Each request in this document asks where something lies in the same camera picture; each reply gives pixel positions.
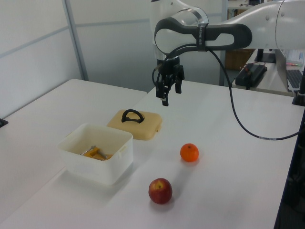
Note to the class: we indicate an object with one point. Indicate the grey partition post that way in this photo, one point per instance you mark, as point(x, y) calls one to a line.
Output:
point(224, 12)
point(76, 40)

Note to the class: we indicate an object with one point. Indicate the yellow clamp tool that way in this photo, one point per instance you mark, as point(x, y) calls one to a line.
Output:
point(95, 152)

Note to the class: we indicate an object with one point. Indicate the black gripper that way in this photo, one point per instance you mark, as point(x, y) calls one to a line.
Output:
point(171, 67)

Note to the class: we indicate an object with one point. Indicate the white plastic container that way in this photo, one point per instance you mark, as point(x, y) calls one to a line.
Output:
point(100, 170)

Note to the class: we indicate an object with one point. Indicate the black electronic device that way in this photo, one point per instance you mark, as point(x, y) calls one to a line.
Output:
point(252, 74)

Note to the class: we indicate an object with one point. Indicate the orange toy fruit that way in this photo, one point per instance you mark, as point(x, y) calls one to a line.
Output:
point(189, 153)

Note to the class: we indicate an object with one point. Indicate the black monitor stand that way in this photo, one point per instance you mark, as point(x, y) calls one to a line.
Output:
point(264, 57)

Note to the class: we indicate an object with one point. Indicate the brown cardboard box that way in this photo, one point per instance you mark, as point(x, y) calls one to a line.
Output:
point(238, 59)

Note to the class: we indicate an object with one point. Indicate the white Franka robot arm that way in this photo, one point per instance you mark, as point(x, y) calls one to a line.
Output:
point(267, 26)

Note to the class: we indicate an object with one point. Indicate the black mounting pole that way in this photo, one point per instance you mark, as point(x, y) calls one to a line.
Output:
point(301, 95)

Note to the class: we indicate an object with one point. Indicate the red toy apple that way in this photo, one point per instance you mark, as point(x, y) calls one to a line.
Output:
point(160, 192)

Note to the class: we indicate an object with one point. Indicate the grey keyboard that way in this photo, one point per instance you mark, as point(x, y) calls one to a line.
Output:
point(294, 78)

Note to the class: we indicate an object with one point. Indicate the dark table frame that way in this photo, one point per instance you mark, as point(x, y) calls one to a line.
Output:
point(295, 186)

